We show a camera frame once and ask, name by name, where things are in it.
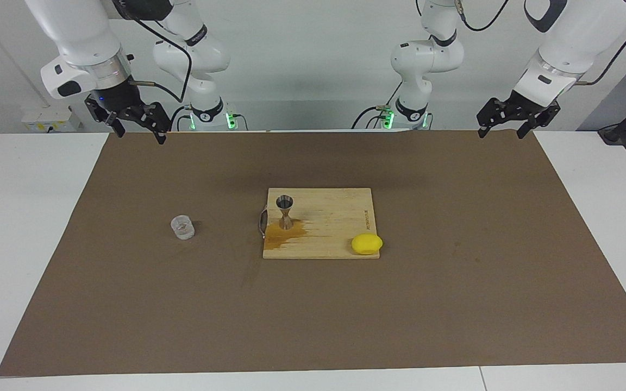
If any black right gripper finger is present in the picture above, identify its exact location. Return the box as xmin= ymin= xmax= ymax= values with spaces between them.
xmin=85 ymin=97 xmax=126 ymax=137
xmin=131 ymin=101 xmax=171 ymax=144

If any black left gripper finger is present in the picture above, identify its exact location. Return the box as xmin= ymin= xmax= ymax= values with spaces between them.
xmin=477 ymin=97 xmax=515 ymax=139
xmin=517 ymin=101 xmax=561 ymax=139

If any small clear glass cup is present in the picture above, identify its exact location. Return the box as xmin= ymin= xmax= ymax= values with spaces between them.
xmin=170 ymin=215 xmax=196 ymax=241

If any steel cocktail jigger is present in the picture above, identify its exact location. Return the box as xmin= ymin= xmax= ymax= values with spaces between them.
xmin=276 ymin=195 xmax=295 ymax=230

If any white power strip box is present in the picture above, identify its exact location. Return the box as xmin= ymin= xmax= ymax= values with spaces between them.
xmin=21 ymin=106 xmax=83 ymax=133

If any yellow lemon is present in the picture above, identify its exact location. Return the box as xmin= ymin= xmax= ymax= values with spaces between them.
xmin=351 ymin=234 xmax=384 ymax=256

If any wooden cutting board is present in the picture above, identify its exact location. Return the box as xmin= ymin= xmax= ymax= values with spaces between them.
xmin=259 ymin=188 xmax=380 ymax=260

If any brown table mat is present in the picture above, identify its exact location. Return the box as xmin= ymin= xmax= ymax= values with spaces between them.
xmin=0 ymin=130 xmax=626 ymax=377

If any black right base cable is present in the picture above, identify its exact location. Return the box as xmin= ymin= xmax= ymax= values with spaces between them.
xmin=168 ymin=105 xmax=191 ymax=131

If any black base cable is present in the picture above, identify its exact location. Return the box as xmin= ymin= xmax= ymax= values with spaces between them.
xmin=168 ymin=105 xmax=191 ymax=131
xmin=352 ymin=81 xmax=404 ymax=130

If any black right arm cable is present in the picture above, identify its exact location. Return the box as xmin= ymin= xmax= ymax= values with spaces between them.
xmin=112 ymin=0 xmax=193 ymax=106

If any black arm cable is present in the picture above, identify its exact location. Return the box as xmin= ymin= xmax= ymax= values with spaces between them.
xmin=454 ymin=0 xmax=626 ymax=86
xmin=112 ymin=0 xmax=193 ymax=106

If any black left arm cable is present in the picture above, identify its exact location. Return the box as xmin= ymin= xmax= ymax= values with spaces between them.
xmin=454 ymin=0 xmax=626 ymax=86

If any black left base cable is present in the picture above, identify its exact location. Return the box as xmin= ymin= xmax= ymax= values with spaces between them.
xmin=352 ymin=81 xmax=404 ymax=130

